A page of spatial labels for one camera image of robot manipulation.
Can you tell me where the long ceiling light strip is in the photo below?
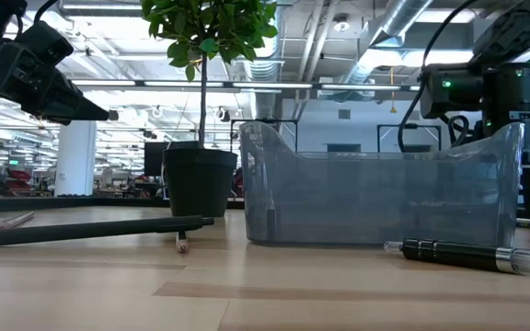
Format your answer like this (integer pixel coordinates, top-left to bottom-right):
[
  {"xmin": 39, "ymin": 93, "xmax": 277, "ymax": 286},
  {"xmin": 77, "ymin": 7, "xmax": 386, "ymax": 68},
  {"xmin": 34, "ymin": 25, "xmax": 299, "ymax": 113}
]
[{"xmin": 69, "ymin": 79, "xmax": 423, "ymax": 92}]

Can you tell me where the ribbed silver ventilation duct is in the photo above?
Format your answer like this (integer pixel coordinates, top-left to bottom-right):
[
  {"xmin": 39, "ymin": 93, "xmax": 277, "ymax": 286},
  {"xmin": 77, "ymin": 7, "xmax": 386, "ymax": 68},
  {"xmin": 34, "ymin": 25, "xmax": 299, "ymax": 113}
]
[{"xmin": 242, "ymin": 58, "xmax": 285, "ymax": 120}]

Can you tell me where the natural wood pencil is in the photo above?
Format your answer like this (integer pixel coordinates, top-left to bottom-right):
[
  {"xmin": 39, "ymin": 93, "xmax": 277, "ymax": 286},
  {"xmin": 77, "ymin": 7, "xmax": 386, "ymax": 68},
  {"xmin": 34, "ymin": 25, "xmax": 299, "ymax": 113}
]
[{"xmin": 0, "ymin": 210, "xmax": 37, "ymax": 230}]

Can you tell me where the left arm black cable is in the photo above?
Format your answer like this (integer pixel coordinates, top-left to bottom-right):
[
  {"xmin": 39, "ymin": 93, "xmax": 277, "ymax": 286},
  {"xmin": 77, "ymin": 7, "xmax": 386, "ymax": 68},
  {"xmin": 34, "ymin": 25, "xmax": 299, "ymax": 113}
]
[{"xmin": 32, "ymin": 0, "xmax": 60, "ymax": 24}]

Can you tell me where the black aluminium table frame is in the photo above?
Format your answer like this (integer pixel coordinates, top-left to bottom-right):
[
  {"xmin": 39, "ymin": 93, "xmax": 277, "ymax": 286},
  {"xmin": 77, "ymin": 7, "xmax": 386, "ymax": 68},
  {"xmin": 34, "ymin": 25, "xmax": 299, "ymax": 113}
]
[{"xmin": 0, "ymin": 195, "xmax": 530, "ymax": 231}]

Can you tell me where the green potted plant black pot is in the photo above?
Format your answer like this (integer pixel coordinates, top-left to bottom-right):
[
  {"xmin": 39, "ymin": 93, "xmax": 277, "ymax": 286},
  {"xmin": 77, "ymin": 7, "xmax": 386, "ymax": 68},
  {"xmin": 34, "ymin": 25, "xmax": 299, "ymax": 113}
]
[{"xmin": 140, "ymin": 0, "xmax": 279, "ymax": 218}]

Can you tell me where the yellow hanging pendant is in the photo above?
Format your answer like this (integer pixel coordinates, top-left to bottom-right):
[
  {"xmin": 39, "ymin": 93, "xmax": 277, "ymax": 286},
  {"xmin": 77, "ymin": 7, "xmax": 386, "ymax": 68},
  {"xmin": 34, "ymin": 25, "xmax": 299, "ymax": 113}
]
[{"xmin": 388, "ymin": 66, "xmax": 398, "ymax": 115}]

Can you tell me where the grey translucent plastic bin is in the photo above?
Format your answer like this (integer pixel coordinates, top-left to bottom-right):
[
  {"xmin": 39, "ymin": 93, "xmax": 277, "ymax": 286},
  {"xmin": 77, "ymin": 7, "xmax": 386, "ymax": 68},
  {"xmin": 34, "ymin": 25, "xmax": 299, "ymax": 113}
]
[{"xmin": 238, "ymin": 120, "xmax": 526, "ymax": 250}]

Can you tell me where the white building pillar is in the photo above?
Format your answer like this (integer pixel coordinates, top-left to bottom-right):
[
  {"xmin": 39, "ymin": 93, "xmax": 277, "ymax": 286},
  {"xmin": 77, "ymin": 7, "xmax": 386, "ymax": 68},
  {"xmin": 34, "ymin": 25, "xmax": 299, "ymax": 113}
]
[{"xmin": 54, "ymin": 120, "xmax": 98, "ymax": 198}]

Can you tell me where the large silver ventilation duct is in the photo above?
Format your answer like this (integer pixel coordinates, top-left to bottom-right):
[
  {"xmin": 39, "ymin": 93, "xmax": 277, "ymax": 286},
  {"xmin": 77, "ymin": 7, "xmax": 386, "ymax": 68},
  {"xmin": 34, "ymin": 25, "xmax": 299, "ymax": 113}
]
[{"xmin": 340, "ymin": 0, "xmax": 435, "ymax": 86}]

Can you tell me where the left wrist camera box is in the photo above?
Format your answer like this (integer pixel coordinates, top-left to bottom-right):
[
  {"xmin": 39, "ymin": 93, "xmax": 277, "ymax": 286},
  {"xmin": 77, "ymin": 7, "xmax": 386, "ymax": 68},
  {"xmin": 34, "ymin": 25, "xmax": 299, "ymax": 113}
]
[{"xmin": 15, "ymin": 20, "xmax": 75, "ymax": 68}]

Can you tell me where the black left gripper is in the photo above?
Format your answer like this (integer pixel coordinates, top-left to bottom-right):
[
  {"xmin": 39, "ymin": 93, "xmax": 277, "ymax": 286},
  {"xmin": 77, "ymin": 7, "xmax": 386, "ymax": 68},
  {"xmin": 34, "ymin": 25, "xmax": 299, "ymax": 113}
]
[{"xmin": 0, "ymin": 41, "xmax": 110, "ymax": 127}]

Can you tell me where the long black mechanical pencil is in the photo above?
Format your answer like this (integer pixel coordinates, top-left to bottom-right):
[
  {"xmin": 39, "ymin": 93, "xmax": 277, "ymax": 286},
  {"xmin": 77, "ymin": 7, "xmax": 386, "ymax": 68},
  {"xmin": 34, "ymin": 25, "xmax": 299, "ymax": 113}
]
[{"xmin": 0, "ymin": 214, "xmax": 216, "ymax": 248}]

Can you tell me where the black silver pen clear cap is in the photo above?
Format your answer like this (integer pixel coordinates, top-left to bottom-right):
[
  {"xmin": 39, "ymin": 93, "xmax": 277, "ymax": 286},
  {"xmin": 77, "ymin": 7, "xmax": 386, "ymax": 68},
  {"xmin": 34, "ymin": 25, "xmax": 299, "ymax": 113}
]
[{"xmin": 383, "ymin": 237, "xmax": 530, "ymax": 276}]

